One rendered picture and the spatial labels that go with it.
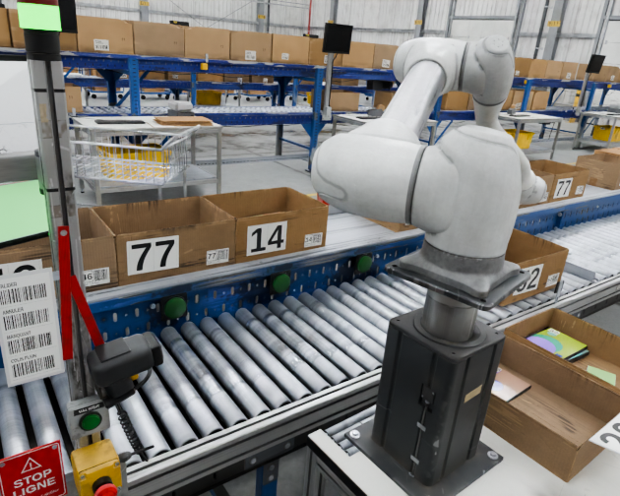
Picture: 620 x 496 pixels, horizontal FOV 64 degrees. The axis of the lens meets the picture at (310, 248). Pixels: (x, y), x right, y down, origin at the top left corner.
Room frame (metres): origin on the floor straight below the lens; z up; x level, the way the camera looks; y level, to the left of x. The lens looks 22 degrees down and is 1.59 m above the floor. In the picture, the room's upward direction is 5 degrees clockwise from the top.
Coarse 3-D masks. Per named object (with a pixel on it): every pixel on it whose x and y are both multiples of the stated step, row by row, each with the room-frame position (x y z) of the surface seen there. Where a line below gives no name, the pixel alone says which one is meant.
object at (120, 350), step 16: (144, 336) 0.78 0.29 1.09; (96, 352) 0.72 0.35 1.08; (112, 352) 0.72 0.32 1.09; (128, 352) 0.72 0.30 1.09; (144, 352) 0.73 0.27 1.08; (160, 352) 0.75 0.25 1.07; (96, 368) 0.69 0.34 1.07; (112, 368) 0.70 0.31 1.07; (128, 368) 0.71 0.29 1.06; (144, 368) 0.73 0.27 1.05; (96, 384) 0.69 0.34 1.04; (112, 384) 0.70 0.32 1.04; (128, 384) 0.72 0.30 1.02; (112, 400) 0.71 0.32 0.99
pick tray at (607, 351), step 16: (528, 320) 1.42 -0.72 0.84; (544, 320) 1.48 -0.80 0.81; (560, 320) 1.48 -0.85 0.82; (576, 320) 1.44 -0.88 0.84; (512, 336) 1.32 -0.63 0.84; (576, 336) 1.43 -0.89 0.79; (592, 336) 1.39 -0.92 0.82; (608, 336) 1.36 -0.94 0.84; (544, 352) 1.23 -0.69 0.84; (592, 352) 1.38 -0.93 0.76; (608, 352) 1.35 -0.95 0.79; (576, 368) 1.16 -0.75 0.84; (608, 368) 1.30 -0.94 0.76; (608, 384) 1.09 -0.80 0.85
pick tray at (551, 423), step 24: (504, 360) 1.28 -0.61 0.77; (528, 360) 1.23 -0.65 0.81; (552, 360) 1.18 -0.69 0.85; (552, 384) 1.17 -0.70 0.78; (576, 384) 1.12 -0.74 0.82; (504, 408) 0.98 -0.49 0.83; (528, 408) 1.08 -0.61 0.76; (552, 408) 1.09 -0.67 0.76; (576, 408) 1.10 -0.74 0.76; (600, 408) 1.07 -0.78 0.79; (504, 432) 0.97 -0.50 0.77; (528, 432) 0.93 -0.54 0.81; (552, 432) 0.89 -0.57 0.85; (576, 432) 1.00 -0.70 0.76; (528, 456) 0.92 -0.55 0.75; (552, 456) 0.88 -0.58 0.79; (576, 456) 0.85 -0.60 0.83
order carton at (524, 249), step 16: (512, 240) 2.11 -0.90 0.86; (528, 240) 2.05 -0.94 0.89; (544, 240) 2.00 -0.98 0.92; (512, 256) 2.10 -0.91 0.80; (528, 256) 2.04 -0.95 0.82; (544, 256) 1.80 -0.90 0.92; (560, 256) 1.87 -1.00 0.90; (544, 272) 1.82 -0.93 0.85; (560, 272) 1.89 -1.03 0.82; (544, 288) 1.84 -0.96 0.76
